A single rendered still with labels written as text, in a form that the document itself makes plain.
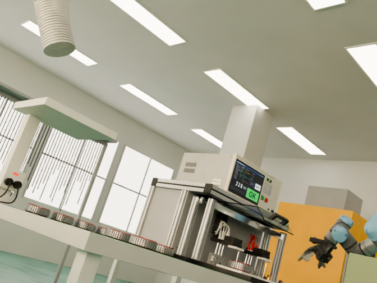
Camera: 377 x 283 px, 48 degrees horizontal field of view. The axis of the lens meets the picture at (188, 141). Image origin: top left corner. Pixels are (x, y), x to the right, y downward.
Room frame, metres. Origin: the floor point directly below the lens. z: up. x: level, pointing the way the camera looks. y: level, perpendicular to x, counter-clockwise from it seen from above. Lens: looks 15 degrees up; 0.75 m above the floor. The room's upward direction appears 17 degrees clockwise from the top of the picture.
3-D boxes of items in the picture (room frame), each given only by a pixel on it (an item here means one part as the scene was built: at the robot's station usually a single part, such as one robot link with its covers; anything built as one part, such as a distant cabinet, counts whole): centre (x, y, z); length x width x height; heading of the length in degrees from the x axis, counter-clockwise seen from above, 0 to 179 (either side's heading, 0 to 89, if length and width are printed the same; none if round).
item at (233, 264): (1.98, -0.40, 0.80); 0.11 x 0.11 x 0.04
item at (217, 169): (2.32, -0.29, 1.22); 0.44 x 0.39 x 0.20; 131
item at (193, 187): (2.31, -0.28, 1.09); 0.68 x 0.44 x 0.05; 131
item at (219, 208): (2.14, -0.42, 1.03); 0.62 x 0.01 x 0.03; 131
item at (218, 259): (2.09, -0.30, 0.80); 0.07 x 0.05 x 0.06; 131
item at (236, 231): (2.26, -0.32, 0.92); 0.66 x 0.01 x 0.30; 131
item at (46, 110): (1.91, 0.58, 0.98); 0.37 x 0.35 x 0.46; 131
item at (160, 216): (2.15, 0.02, 0.91); 0.28 x 0.03 x 0.32; 41
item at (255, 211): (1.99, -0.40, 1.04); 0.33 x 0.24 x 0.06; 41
